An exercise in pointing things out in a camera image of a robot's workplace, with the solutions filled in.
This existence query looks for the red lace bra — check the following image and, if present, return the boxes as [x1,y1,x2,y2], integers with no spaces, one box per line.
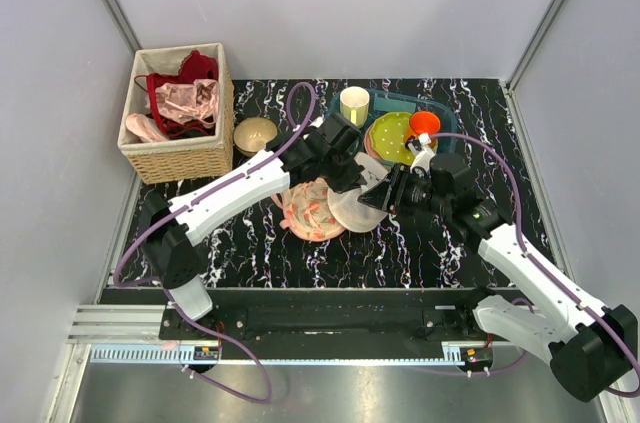
[132,49,220,140]

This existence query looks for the orange mug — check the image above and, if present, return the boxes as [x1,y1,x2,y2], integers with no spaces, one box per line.
[404,111,441,149]

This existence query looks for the cream ceramic cup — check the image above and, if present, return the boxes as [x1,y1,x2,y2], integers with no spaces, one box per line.
[339,86,370,128]

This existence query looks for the pink satin garment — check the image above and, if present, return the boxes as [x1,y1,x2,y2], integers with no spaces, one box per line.
[125,79,220,143]

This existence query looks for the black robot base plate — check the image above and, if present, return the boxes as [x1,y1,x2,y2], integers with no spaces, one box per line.
[158,287,531,344]

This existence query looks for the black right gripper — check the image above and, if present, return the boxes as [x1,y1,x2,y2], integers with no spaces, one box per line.
[358,162,451,219]

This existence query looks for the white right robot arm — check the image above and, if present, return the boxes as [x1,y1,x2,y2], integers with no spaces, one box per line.
[358,154,639,402]

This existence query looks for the pink plate under green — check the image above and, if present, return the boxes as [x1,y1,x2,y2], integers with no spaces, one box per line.
[365,128,401,165]

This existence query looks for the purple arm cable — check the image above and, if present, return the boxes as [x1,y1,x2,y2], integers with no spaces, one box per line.
[409,131,640,399]
[112,81,318,404]

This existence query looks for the teal plastic dish tray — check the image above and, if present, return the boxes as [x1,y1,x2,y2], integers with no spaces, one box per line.
[361,89,458,134]

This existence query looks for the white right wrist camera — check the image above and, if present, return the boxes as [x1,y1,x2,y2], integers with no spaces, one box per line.
[405,133,436,178]

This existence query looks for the aluminium frame rail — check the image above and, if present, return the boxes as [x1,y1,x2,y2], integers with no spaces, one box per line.
[68,304,498,368]

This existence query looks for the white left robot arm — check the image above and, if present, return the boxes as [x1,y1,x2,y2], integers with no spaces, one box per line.
[140,114,365,339]

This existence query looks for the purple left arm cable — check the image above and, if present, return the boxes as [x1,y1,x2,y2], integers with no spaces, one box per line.
[112,81,318,404]

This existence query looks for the green polka dot plate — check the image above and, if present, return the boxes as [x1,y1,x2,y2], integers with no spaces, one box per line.
[369,112,415,166]

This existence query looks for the beige ceramic bowl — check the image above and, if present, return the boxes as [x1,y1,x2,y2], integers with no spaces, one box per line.
[233,117,278,157]

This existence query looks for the wicker laundry basket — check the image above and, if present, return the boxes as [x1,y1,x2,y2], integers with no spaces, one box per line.
[118,43,234,184]

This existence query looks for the white mesh cylindrical laundry bag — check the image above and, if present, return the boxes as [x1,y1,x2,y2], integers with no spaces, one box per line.
[327,152,389,233]

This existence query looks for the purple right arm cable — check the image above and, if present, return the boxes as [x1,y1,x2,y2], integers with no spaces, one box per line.
[409,131,640,399]

